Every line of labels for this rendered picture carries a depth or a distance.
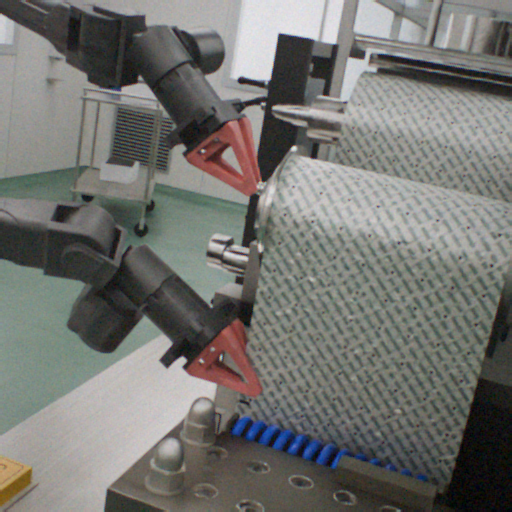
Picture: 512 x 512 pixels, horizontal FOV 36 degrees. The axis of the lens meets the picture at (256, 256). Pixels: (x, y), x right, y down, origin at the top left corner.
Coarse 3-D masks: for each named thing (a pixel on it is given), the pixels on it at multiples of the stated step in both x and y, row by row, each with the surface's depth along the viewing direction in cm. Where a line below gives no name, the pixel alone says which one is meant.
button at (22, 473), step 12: (0, 456) 88; (0, 468) 86; (12, 468) 86; (24, 468) 87; (0, 480) 84; (12, 480) 84; (24, 480) 86; (0, 492) 82; (12, 492) 85; (0, 504) 83
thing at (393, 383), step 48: (288, 288) 80; (336, 288) 78; (288, 336) 81; (336, 336) 79; (384, 336) 77; (432, 336) 75; (480, 336) 74; (288, 384) 82; (336, 384) 80; (384, 384) 78; (432, 384) 76; (336, 432) 81; (384, 432) 79; (432, 432) 77; (432, 480) 78
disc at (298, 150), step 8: (296, 152) 82; (304, 152) 85; (288, 160) 80; (280, 168) 79; (280, 176) 79; (272, 184) 78; (272, 192) 78; (272, 200) 78; (264, 216) 78; (264, 224) 78; (264, 232) 78; (264, 240) 79; (264, 248) 80
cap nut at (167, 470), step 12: (168, 444) 68; (180, 444) 69; (156, 456) 68; (168, 456) 68; (180, 456) 68; (156, 468) 68; (168, 468) 68; (180, 468) 69; (144, 480) 69; (156, 480) 68; (168, 480) 68; (180, 480) 69; (156, 492) 68; (168, 492) 68; (180, 492) 69
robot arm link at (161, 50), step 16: (144, 32) 83; (160, 32) 83; (176, 32) 87; (144, 48) 82; (160, 48) 82; (176, 48) 83; (144, 64) 83; (160, 64) 82; (176, 64) 82; (192, 64) 86; (144, 80) 85; (160, 80) 84
